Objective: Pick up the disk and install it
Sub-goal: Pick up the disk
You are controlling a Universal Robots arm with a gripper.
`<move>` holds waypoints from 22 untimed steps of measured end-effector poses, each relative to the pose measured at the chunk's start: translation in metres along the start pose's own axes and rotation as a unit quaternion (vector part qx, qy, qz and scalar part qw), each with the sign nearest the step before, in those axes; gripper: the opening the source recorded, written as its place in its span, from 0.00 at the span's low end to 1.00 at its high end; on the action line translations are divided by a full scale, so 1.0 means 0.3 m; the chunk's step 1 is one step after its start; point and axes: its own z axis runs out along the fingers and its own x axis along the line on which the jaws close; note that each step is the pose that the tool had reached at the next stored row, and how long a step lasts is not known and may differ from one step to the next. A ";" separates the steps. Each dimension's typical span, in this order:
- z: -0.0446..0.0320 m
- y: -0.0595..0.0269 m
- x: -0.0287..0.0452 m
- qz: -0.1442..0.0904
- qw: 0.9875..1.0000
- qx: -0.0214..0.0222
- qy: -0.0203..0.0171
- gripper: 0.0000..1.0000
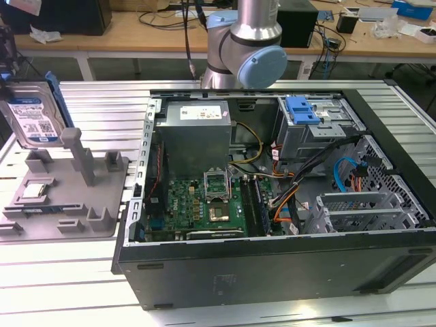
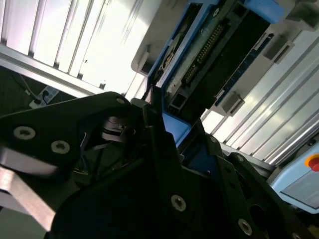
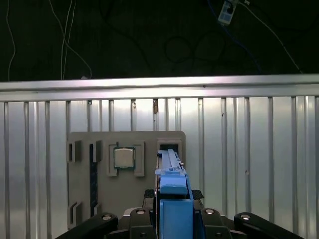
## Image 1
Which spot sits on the silver flat box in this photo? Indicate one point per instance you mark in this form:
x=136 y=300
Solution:
x=378 y=13

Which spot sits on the small black open box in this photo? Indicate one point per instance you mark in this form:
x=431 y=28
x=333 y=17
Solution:
x=346 y=24

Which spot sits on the black graphics card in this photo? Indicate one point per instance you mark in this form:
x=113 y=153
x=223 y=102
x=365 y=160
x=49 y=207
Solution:
x=214 y=234

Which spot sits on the blue plastic drive latch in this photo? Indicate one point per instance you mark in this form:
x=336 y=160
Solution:
x=301 y=110

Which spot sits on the grey power supply unit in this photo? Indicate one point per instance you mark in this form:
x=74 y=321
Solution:
x=194 y=143

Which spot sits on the green motherboard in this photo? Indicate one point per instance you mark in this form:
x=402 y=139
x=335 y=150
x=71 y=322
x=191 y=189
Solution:
x=184 y=204

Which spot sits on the grey parts rack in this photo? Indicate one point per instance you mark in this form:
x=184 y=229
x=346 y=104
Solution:
x=68 y=201

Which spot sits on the hard disk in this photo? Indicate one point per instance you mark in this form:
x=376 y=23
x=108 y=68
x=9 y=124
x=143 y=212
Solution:
x=30 y=119

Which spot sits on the clear plastic wrap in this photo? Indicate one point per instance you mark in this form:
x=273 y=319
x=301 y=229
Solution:
x=386 y=27

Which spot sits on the wooden desk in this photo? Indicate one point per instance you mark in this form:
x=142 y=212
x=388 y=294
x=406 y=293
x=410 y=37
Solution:
x=119 y=37

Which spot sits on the metal optical drive cage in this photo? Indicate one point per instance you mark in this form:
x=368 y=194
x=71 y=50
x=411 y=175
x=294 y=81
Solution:
x=306 y=143

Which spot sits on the black RAM slot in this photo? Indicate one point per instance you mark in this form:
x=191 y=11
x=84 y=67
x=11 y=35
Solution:
x=261 y=207
x=247 y=204

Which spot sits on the metal disk bay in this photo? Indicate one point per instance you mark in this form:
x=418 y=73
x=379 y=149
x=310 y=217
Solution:
x=357 y=201

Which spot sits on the CPU socket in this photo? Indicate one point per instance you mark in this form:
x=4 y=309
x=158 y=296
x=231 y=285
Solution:
x=218 y=213

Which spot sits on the black PC case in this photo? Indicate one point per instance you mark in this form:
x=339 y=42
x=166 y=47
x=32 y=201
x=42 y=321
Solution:
x=272 y=272

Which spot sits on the black computer tower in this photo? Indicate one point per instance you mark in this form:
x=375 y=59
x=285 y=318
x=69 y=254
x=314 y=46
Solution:
x=68 y=17

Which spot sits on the crumpled white plastic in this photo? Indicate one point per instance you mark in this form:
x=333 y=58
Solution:
x=44 y=35

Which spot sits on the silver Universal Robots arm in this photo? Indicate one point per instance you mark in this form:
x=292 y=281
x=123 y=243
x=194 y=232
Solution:
x=238 y=41

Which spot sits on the silver CPU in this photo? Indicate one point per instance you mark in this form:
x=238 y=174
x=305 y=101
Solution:
x=34 y=190

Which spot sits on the blue cardboard box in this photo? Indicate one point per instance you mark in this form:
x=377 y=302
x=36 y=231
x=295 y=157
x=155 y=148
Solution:
x=412 y=8

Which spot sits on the small black adapter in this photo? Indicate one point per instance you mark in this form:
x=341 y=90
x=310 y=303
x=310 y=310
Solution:
x=334 y=43

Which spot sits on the black case fan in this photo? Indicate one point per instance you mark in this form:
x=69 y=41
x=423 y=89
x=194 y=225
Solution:
x=156 y=204

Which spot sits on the blue RAM stick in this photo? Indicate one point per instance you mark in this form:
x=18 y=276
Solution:
x=51 y=208

